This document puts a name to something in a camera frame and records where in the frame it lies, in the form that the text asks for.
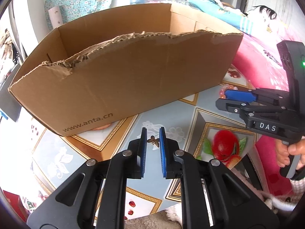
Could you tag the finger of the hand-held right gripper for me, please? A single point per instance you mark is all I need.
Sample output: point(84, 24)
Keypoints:
point(239, 95)
point(232, 108)

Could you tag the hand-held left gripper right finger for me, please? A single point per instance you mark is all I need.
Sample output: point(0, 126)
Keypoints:
point(163, 152)

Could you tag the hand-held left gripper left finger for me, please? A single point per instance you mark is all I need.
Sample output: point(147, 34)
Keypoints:
point(143, 152)

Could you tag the gold butterfly charm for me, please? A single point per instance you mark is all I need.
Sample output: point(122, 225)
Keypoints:
point(153, 142)

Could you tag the brown cardboard box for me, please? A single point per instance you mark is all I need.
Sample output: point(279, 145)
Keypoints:
point(143, 76)

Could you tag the person's right hand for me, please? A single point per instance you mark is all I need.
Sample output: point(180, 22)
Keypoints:
point(299, 149)

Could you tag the fruit print tablecloth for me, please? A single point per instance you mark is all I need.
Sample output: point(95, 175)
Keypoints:
point(166, 114)

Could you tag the white fluffy garment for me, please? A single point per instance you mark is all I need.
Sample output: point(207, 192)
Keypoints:
point(172, 213)

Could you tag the black hair bundle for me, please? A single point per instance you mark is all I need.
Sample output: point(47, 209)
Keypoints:
point(264, 10)

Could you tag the blue printed blanket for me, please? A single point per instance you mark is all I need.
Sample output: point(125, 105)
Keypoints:
point(205, 0)

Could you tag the red paper bag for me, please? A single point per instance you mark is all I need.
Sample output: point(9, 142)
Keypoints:
point(13, 205)

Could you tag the dark grey cabinet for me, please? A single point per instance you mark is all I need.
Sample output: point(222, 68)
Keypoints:
point(10, 97)

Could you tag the white paper roll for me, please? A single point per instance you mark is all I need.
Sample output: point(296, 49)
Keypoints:
point(55, 16)

